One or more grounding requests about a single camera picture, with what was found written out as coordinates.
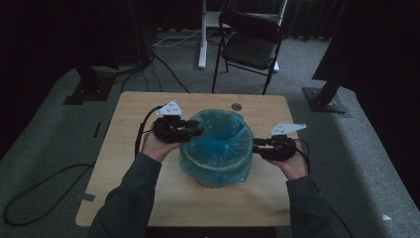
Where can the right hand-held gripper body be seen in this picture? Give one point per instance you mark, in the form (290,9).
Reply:
(280,148)

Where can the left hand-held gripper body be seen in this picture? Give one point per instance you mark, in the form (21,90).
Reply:
(168,130)

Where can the blue bucket with plastic liner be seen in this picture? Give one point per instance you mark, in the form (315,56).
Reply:
(218,145)

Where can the person's left hand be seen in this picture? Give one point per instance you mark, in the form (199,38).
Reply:
(153,147)

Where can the person's right hand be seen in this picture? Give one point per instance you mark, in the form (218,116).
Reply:
(297,165)

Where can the black metal stand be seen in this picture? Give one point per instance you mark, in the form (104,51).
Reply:
(89,89)
(325,97)

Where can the black folding chair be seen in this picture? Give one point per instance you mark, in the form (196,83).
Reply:
(251,49)

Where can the grey tape strip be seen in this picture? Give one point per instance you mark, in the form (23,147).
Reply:
(88,197)

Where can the white paper scrap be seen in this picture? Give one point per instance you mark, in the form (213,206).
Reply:
(386,217)

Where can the black pleated curtain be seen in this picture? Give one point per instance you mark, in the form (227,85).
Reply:
(307,16)

